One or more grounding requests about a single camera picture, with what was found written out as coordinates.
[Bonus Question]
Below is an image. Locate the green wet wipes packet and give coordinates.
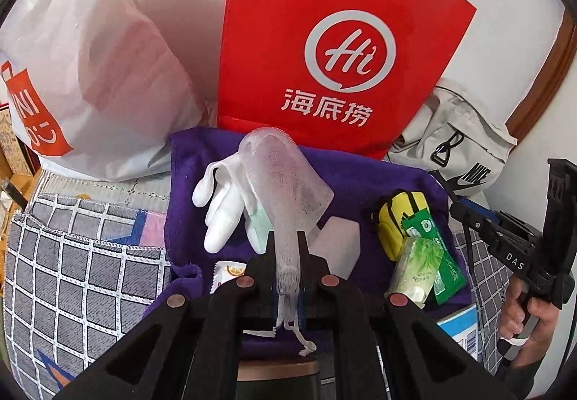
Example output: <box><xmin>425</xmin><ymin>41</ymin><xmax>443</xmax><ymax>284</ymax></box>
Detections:
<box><xmin>401</xmin><ymin>209</ymin><xmax>467</xmax><ymax>305</ymax></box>

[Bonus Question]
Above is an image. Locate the light green tissue pack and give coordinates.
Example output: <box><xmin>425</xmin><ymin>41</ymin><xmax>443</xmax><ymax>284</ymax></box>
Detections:
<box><xmin>386</xmin><ymin>237</ymin><xmax>438</xmax><ymax>309</ymax></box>

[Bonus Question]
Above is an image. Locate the yellow Adidas mini bag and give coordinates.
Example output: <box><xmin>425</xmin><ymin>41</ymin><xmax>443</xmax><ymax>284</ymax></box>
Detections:
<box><xmin>370</xmin><ymin>189</ymin><xmax>428</xmax><ymax>261</ymax></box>

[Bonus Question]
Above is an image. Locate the white sponge block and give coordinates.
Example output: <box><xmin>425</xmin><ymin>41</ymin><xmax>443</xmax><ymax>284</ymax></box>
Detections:
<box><xmin>309</xmin><ymin>217</ymin><xmax>361</xmax><ymax>279</ymax></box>

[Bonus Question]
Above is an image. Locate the person's right hand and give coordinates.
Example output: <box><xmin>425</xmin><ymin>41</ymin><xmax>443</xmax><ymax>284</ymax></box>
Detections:
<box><xmin>498</xmin><ymin>275</ymin><xmax>563</xmax><ymax>369</ymax></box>

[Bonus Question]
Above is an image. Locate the grey Nike waist bag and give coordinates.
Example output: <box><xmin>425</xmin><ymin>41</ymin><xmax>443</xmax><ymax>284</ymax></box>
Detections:
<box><xmin>385</xmin><ymin>78</ymin><xmax>517</xmax><ymax>197</ymax></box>

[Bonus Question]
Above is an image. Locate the dark green tea tin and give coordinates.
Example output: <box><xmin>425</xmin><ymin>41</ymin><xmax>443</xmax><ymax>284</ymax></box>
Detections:
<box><xmin>236</xmin><ymin>358</ymin><xmax>321</xmax><ymax>400</ymax></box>

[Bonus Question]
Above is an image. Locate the blue tissue box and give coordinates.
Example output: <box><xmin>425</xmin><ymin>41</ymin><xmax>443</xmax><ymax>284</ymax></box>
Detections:
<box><xmin>437</xmin><ymin>305</ymin><xmax>478</xmax><ymax>361</ymax></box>

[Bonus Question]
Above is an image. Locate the small orange snack packet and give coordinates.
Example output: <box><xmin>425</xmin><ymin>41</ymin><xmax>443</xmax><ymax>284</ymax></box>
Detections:
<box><xmin>210</xmin><ymin>261</ymin><xmax>246</xmax><ymax>294</ymax></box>

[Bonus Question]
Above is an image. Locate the purple towel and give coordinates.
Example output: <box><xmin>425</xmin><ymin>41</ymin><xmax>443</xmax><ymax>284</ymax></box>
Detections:
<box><xmin>141</xmin><ymin>126</ymin><xmax>472</xmax><ymax>360</ymax></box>

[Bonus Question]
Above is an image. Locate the red Haidilao paper bag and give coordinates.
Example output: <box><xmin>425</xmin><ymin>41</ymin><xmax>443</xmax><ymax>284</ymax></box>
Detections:
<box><xmin>217</xmin><ymin>0</ymin><xmax>475</xmax><ymax>159</ymax></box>

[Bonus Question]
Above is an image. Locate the brown patterned book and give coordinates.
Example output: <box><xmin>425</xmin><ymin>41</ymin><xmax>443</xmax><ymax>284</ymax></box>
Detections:
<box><xmin>0</xmin><ymin>104</ymin><xmax>35</xmax><ymax>177</ymax></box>

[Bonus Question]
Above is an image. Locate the white Miniso plastic bag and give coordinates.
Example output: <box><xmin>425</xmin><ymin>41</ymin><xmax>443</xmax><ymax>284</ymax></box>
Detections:
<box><xmin>1</xmin><ymin>0</ymin><xmax>206</xmax><ymax>181</ymax></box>

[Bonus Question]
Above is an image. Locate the wooden door frame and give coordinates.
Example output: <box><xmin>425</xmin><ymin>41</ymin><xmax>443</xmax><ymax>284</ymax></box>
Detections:
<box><xmin>506</xmin><ymin>10</ymin><xmax>576</xmax><ymax>144</ymax></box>

